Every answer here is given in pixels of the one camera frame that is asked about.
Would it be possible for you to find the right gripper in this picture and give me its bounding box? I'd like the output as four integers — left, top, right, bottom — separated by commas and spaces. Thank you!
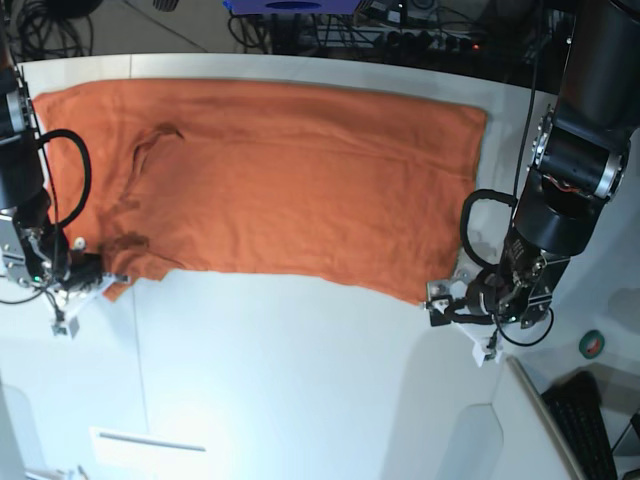
1, 209, 131, 302

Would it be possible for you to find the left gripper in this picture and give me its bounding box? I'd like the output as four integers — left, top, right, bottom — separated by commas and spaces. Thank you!
424, 228, 570, 329

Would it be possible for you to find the orange t-shirt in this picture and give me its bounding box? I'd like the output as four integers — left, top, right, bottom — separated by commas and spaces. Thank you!
34, 79, 487, 304

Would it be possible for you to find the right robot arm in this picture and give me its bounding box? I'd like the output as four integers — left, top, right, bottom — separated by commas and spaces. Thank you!
1, 22, 130, 302

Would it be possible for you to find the green tape roll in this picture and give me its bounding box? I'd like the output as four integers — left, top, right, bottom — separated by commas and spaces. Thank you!
579, 329, 606, 360

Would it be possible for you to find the black keyboard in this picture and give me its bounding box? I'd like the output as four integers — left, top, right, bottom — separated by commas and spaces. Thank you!
542, 371, 618, 480

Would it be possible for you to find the white monitor edge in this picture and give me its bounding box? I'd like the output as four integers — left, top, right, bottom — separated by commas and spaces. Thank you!
503, 357, 585, 479

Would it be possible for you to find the white paper label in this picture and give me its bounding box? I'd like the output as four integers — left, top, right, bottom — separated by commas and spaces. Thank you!
89, 427, 215, 475

